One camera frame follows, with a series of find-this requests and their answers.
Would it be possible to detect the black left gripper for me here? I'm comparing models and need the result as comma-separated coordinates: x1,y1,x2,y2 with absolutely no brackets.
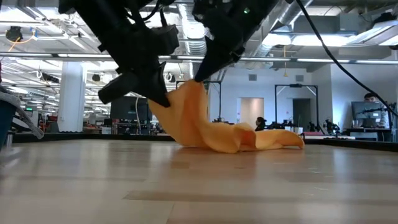
98,33,171,108

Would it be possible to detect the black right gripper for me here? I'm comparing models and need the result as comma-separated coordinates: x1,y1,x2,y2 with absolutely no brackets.
194,6,259,83

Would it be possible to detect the orange microfiber towel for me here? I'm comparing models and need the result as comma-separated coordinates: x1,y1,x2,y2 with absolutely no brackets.
147,79,305,154

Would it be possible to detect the large grey waffle towel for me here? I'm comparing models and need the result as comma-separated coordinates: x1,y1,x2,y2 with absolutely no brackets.
0,85,45,140

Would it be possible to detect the black monitor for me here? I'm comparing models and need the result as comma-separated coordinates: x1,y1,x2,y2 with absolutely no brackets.
109,95,154,124

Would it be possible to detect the pale doorway panel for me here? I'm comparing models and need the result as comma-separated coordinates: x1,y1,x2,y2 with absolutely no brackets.
239,97,265,128

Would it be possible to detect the person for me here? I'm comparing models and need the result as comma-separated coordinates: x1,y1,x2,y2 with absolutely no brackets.
254,116,267,132
363,92,389,128

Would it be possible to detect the white building column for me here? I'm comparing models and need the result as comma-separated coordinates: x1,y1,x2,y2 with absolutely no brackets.
57,60,88,133

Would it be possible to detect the bright ceiling light panel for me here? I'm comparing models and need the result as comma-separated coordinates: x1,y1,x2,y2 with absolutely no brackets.
264,32,351,47

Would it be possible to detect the dark door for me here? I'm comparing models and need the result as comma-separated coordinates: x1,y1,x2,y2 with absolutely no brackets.
292,98,312,130

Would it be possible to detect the long ceiling light bar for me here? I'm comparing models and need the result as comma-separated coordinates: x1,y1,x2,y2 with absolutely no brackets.
0,52,398,65

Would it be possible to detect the grey desk monitor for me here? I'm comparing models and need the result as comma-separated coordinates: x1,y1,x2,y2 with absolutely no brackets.
351,101,383,121

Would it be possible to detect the blue plastic bin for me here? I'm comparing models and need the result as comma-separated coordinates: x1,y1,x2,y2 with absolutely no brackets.
0,99,18,152

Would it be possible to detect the white ceiling light fixture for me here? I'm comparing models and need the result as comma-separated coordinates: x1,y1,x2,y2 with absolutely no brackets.
346,18,398,47

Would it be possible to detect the dark office desk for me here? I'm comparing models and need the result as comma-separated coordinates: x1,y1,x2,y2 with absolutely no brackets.
345,126,397,142

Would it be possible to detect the ribbed silver air duct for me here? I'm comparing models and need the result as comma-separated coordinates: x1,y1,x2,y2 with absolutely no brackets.
177,2,213,80

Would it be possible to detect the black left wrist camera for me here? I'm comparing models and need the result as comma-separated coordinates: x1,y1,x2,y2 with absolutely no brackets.
151,24,180,57

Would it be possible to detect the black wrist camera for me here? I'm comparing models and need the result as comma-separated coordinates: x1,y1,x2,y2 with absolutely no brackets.
151,24,180,57
192,0,218,22

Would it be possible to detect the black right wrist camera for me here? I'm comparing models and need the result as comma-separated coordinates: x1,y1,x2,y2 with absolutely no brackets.
192,0,218,22

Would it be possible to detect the yellow hanging cord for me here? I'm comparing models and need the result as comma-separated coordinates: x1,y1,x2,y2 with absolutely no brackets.
282,45,289,78

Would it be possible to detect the silver spiral air duct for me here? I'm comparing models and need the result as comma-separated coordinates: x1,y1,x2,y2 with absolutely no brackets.
264,0,314,52

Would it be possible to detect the black hanging cable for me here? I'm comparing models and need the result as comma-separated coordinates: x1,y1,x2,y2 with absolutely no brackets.
294,0,398,118

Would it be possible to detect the black ceiling cable reel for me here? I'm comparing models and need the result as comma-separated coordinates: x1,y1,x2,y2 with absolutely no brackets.
5,26,24,42

